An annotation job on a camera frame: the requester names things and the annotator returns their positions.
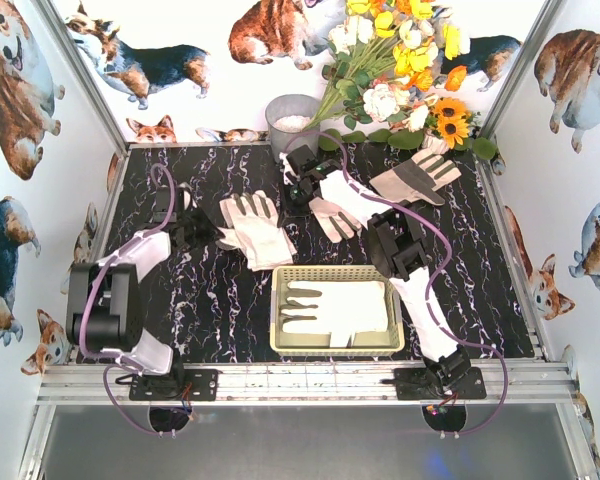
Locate white glove green fingertips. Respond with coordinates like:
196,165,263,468
216,190,296,271

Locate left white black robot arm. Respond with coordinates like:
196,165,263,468
66,183,222,376

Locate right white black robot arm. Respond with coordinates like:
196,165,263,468
279,145,471,393

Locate beige plastic storage basket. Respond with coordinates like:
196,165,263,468
269,265,405,357

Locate grey metal bucket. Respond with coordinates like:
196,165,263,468
265,94,320,163

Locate grey cuffed glove back right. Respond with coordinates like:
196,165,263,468
370,148,461,206

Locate artificial flower bouquet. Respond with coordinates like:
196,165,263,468
307,1,470,132

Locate small sunflower pot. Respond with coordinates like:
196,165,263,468
421,97,481,155

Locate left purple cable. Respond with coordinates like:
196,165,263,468
79,164,176,437

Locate purple cable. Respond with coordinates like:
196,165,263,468
79,164,176,437
283,128,506,437

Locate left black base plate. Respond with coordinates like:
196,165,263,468
129,369,219,402

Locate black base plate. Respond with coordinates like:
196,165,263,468
391,367,487,400
129,369,219,402

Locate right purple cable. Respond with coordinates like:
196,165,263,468
283,128,506,437

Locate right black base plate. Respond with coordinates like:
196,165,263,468
391,367,487,400

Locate aluminium front frame rail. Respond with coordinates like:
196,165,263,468
36,359,577,406

